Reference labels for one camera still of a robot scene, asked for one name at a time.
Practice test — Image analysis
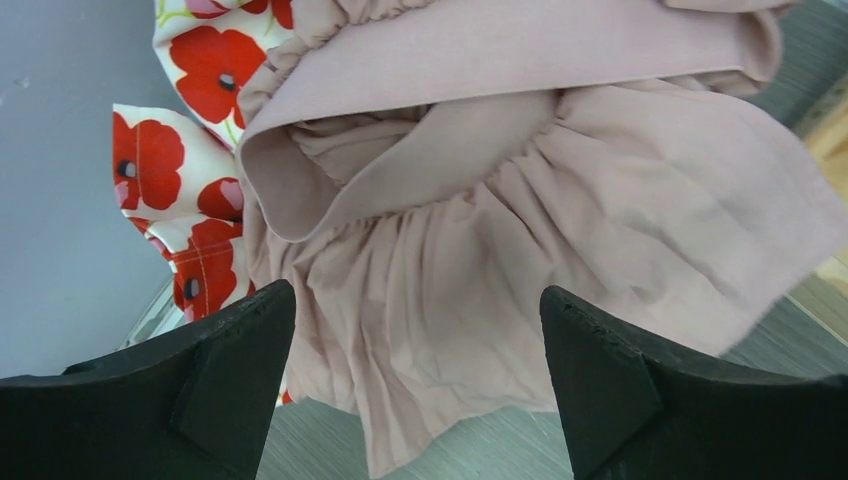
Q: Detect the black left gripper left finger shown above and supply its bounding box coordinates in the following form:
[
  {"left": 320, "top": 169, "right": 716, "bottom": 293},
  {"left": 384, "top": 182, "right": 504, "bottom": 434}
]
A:
[{"left": 1, "top": 280, "right": 296, "bottom": 479}]

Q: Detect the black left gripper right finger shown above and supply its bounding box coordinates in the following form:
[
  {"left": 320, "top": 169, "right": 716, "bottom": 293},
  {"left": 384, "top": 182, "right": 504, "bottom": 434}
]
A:
[{"left": 540, "top": 286, "right": 847, "bottom": 479}]

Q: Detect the red poppy print garment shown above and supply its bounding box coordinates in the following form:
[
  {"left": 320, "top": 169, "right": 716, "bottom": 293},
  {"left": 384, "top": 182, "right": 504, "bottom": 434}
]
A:
[{"left": 112, "top": 1, "right": 293, "bottom": 334}]

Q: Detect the pink pleated skirt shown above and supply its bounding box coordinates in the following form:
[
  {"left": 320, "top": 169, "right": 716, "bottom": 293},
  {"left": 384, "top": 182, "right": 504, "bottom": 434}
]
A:
[{"left": 237, "top": 1, "right": 847, "bottom": 478}]

